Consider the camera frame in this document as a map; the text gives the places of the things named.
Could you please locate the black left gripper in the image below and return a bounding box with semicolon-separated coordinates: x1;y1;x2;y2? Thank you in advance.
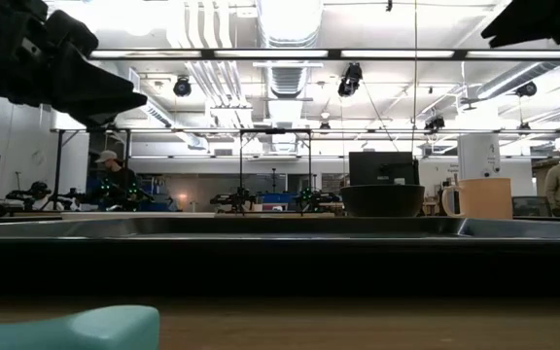
0;0;149;128

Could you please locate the orange mug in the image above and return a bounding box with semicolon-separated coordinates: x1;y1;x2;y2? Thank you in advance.
441;177;513;220

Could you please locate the black bowl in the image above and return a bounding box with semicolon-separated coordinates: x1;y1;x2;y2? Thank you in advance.
340;184;426;218

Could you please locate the silver spoon teal handle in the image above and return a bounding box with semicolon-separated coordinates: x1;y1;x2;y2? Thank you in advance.
0;304;160;350

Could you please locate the black serving tray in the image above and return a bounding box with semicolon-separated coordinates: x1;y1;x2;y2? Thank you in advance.
0;216;560;298

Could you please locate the white column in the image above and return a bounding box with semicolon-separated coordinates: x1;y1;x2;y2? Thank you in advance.
457;133;503;180

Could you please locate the black computer monitor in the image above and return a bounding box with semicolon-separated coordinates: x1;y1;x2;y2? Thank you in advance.
348;151;420;187

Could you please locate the blue bin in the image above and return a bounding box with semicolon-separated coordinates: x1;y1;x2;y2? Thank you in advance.
258;192;298;205

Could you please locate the black background station frame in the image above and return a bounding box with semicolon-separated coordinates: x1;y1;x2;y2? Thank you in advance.
52;127;133;211
238;127;313;215

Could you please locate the thin hanging cable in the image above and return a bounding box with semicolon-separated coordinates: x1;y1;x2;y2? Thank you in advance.
412;0;419;153

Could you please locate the silver ventilation duct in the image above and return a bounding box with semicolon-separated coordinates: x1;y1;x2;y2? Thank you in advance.
255;0;325;153

